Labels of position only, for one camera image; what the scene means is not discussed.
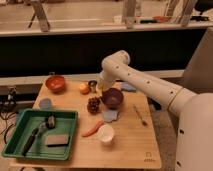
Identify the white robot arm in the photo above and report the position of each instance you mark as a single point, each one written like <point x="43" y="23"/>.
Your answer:
<point x="194" y="150"/>

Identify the small metal cup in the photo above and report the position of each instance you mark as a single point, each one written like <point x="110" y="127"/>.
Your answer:
<point x="92" y="85"/>

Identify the white plastic cup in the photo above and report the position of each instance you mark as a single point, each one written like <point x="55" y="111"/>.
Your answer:
<point x="106" y="134"/>

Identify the purple bowl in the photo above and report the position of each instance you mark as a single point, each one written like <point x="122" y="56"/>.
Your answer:
<point x="112" y="98"/>

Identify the blue cloth at back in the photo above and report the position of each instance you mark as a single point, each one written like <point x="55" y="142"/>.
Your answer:
<point x="127" y="87"/>

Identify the brown pine cone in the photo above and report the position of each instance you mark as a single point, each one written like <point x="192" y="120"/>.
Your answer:
<point x="93" y="105"/>

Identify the orange fruit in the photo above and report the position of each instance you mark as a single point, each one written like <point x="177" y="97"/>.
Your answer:
<point x="83" y="88"/>

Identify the blue cloth near bowl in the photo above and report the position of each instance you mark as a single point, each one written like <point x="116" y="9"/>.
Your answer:
<point x="109" y="115"/>

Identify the orange carrot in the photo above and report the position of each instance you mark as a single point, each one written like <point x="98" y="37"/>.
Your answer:
<point x="93" y="130"/>

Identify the orange bowl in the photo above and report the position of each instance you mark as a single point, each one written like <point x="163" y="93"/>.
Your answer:
<point x="55" y="83"/>

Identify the grey sponge block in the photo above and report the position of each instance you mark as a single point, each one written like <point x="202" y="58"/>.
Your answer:
<point x="56" y="140"/>

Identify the green plastic tray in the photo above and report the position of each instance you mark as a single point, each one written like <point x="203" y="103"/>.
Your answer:
<point x="66" y="122"/>

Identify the black handled brush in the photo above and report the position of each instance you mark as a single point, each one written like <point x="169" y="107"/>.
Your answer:
<point x="38" y="131"/>

